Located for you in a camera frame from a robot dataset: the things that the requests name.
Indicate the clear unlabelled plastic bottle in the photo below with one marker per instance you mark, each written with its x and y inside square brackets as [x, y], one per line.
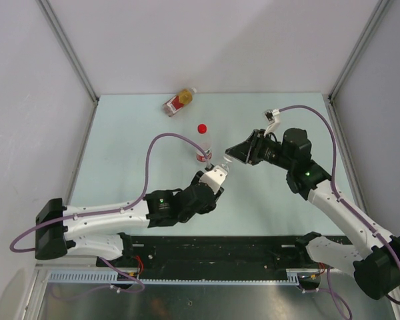
[224, 168]

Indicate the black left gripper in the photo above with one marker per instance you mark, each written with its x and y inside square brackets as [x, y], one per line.
[207, 208]

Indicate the black mounting base rail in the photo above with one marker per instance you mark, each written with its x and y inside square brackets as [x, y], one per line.
[222, 255]

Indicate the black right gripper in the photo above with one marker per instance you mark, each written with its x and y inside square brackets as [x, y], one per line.
[248, 151]

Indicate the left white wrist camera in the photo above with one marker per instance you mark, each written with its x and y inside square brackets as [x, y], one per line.
[214, 178]

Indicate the yellow tea bottle red label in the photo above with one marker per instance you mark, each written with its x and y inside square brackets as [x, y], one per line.
[179, 101]

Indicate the right aluminium frame post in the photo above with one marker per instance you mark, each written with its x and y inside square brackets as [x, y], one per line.
[370, 28]

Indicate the left aluminium frame post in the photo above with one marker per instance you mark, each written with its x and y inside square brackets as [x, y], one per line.
[67, 48]

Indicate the white QR-code bottle cap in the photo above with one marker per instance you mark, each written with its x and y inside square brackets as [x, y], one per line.
[228, 158]

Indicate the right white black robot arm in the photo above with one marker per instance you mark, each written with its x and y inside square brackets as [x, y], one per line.
[373, 256]

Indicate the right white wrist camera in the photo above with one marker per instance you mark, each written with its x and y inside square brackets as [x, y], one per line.
[273, 118]

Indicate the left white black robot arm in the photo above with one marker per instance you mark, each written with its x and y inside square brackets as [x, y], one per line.
[102, 231]

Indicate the aluminium frame post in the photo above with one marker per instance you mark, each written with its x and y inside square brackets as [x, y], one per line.
[370, 28]
[67, 48]

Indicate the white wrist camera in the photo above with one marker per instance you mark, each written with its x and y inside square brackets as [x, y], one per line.
[273, 118]
[214, 178]

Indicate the red-labelled clear water bottle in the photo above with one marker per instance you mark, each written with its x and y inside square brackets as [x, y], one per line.
[204, 141]

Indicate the grey slotted cable duct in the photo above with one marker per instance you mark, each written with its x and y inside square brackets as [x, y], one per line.
[170, 277]

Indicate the red bottle cap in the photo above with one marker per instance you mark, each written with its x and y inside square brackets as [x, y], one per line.
[202, 129]

